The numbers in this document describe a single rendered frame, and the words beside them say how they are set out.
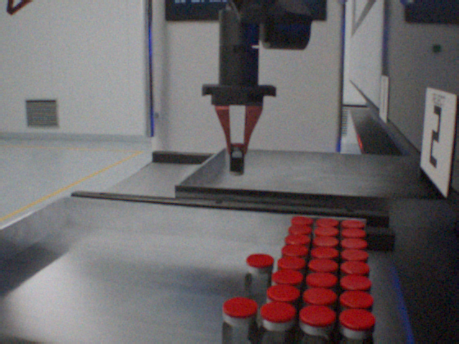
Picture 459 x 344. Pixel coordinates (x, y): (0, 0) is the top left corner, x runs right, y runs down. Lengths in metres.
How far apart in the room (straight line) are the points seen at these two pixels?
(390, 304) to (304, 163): 0.45
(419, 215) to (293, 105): 0.66
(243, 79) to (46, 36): 6.38
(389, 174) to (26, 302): 0.61
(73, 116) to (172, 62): 5.61
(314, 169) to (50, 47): 6.27
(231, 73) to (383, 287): 0.36
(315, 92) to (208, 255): 0.76
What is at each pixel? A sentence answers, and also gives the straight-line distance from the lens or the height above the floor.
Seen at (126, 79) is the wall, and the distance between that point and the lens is 6.30.
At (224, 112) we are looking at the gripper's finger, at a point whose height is 1.00.
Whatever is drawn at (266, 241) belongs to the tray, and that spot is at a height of 0.89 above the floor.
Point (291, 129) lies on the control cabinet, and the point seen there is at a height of 0.90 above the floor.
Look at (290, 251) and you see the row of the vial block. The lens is 0.35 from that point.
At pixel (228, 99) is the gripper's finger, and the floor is 1.02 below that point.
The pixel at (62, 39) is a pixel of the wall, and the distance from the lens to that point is 6.79.
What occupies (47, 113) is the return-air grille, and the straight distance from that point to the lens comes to 6.97.
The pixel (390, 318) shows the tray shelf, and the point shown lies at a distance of 0.37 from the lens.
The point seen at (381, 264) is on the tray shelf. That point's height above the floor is 0.88.
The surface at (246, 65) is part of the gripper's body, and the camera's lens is 0.63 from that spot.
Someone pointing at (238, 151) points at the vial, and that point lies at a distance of 0.66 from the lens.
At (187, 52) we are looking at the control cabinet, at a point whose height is 1.09.
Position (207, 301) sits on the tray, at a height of 0.88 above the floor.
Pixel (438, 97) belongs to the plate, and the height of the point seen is 1.05.
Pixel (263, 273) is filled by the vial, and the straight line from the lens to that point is 0.33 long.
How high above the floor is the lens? 1.07
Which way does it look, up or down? 14 degrees down
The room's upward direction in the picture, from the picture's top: straight up
